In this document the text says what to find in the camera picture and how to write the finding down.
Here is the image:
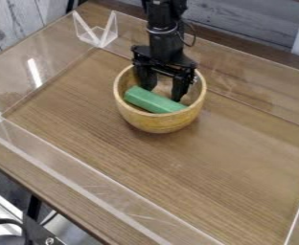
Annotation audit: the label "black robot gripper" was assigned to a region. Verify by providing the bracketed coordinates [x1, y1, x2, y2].
[130, 24, 196, 102]

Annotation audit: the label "green rectangular block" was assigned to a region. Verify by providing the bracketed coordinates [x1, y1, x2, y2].
[123, 86, 186, 114]

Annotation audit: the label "brown wooden bowl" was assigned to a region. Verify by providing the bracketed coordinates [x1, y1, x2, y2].
[113, 65, 206, 134]

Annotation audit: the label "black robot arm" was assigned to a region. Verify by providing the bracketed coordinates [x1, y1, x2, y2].
[130, 0, 196, 101]

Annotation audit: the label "clear acrylic tray walls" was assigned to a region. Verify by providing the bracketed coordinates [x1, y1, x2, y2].
[0, 7, 299, 245]

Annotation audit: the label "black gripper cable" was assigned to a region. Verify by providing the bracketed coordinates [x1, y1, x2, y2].
[174, 19, 197, 48]

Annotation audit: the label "black metal table bracket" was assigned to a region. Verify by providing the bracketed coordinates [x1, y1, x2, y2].
[22, 195, 66, 245]

